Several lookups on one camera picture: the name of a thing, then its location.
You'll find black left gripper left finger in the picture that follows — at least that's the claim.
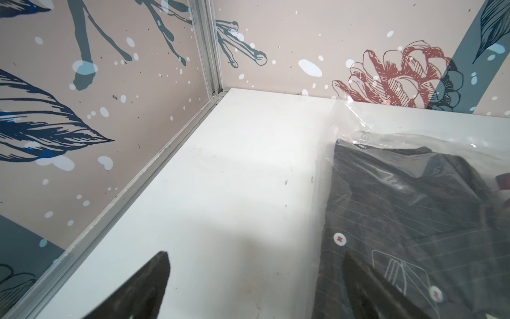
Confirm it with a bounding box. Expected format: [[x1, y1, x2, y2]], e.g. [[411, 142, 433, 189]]
[[85, 251, 171, 319]]

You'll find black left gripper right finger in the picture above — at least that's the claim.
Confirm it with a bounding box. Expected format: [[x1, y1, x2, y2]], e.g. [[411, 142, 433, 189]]
[[342, 251, 429, 319]]

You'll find grey pinstriped shirt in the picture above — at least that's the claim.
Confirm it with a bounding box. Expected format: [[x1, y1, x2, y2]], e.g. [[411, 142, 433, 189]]
[[312, 140, 509, 318]]

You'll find clear plastic vacuum bag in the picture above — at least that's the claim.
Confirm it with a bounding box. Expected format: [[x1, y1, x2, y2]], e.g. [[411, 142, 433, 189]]
[[308, 101, 509, 318]]

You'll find red black plaid shirt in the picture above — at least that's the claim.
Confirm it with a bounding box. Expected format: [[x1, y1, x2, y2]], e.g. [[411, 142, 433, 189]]
[[495, 173, 510, 209]]

